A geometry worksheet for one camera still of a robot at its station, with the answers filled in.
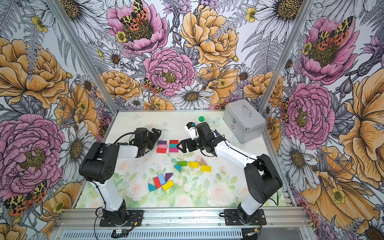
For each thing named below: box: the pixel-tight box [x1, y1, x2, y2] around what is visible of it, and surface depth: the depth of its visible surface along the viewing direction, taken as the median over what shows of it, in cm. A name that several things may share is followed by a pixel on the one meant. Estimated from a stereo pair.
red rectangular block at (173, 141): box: [169, 140, 179, 144], surface depth 104 cm
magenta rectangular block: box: [169, 148, 179, 153], surface depth 101 cm
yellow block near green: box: [188, 161, 200, 168], surface depth 93 cm
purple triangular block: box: [165, 173, 174, 182], surface depth 89 cm
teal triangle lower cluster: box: [148, 183, 158, 192], surface depth 84 cm
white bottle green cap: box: [198, 116, 206, 123], surface depth 107 cm
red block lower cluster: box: [153, 176, 162, 189], surface depth 87 cm
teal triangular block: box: [173, 164, 182, 173], surface depth 92 cm
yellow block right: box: [200, 165, 212, 173], surface depth 93 cm
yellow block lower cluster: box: [162, 180, 175, 191], surface depth 86 cm
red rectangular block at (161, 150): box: [156, 148, 167, 154], surface depth 101 cm
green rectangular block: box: [176, 161, 188, 167], surface depth 95 cm
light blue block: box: [158, 173, 167, 185], surface depth 88 cm
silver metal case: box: [223, 99, 267, 144], surface depth 100 cm
